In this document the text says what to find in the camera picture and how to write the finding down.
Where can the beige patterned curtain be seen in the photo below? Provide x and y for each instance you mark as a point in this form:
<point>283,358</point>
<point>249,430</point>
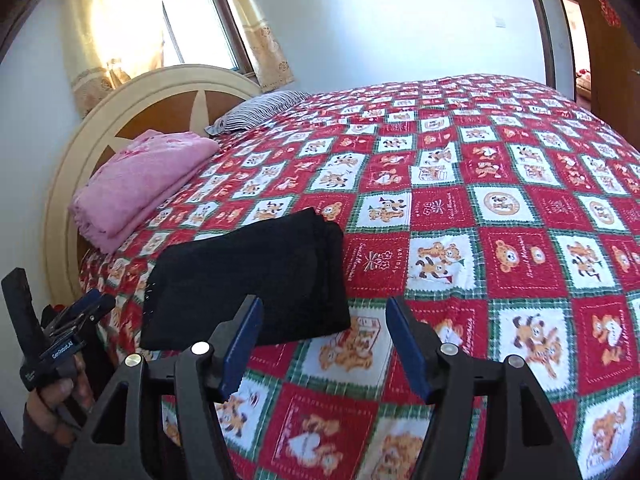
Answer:
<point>260,35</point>
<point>110,20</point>

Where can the person's left forearm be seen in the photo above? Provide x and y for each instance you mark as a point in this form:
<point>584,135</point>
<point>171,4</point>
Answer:
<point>42,455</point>

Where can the red patchwork printed quilt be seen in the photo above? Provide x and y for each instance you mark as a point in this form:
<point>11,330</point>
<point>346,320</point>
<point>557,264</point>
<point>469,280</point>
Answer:
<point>500,210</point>

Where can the red paper door decoration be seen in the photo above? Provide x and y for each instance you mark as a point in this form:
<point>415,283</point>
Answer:
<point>609,10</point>

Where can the black pants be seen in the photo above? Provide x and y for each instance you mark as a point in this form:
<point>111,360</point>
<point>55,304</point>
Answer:
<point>240,270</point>

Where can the brown door frame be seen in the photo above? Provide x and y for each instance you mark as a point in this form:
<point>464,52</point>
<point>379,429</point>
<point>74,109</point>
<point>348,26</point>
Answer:
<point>547,50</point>

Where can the window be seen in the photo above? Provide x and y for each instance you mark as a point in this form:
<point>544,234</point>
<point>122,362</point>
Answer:
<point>195,25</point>

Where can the brown wooden door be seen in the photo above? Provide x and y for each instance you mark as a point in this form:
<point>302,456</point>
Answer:
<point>615,60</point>

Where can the pink folded blanket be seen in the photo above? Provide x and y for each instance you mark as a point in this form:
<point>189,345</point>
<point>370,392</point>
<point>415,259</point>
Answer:
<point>140,180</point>

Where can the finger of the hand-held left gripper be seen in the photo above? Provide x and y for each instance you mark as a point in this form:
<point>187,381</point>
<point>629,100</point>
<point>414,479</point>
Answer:
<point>102,306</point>
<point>87,300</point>

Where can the striped pillow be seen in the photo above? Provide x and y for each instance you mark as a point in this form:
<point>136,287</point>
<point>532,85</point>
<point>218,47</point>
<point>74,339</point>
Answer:
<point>255,110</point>

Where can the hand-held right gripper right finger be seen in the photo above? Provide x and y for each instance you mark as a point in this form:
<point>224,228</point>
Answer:
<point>410,350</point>

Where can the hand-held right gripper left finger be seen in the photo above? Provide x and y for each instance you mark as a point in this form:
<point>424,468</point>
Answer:
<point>242,345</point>

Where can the cream and brown headboard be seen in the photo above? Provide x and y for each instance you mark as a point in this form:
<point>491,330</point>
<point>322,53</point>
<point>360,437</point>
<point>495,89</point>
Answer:
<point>150,110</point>

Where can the person's left hand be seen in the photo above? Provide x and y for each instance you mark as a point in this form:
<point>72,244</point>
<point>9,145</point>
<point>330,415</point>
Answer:
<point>52,400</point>

